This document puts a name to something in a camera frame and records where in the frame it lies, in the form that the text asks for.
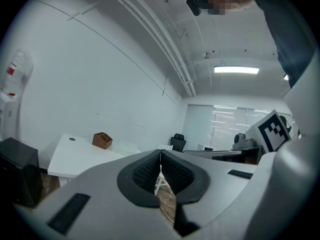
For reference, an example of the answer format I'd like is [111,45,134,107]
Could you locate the long ceiling light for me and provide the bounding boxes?
[213,65,260,75]

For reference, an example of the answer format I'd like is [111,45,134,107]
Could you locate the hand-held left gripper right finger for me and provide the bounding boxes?
[160,148,259,238]

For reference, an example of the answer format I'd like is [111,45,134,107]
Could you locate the black shelf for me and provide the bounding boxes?
[211,145,266,165]

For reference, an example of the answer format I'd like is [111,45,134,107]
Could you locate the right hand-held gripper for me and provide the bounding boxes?
[182,49,320,240]

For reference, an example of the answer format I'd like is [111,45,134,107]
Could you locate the white ceiling pipes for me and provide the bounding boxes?
[98,0,198,98]

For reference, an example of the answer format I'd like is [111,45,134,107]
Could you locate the black cabinet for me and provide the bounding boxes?
[0,137,43,209]

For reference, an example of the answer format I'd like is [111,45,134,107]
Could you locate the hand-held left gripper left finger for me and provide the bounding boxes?
[14,149,180,240]

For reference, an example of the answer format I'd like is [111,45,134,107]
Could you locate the white floor cable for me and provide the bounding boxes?
[159,205,176,224]

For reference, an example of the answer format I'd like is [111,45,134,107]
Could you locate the person's dark shirt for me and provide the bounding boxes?
[247,0,319,89]

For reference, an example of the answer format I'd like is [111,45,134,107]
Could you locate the white water dispenser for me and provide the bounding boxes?
[0,91,24,142]

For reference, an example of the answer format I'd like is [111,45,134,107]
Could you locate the gray conference camera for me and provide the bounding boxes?
[232,132,256,150]

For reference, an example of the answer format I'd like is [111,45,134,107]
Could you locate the white stool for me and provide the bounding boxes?
[154,170,174,194]

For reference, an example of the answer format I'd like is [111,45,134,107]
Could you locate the brown wooden desk organizer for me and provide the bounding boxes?
[91,131,114,149]

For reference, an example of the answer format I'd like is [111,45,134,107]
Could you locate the white desk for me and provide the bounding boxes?
[47,133,143,179]

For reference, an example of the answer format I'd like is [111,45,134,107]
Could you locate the black office chair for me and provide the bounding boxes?
[170,133,188,153]

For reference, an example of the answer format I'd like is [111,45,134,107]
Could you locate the black head-mounted camera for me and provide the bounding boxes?
[185,0,204,17]

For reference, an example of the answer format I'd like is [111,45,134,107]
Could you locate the white box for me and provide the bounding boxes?
[196,143,215,152]

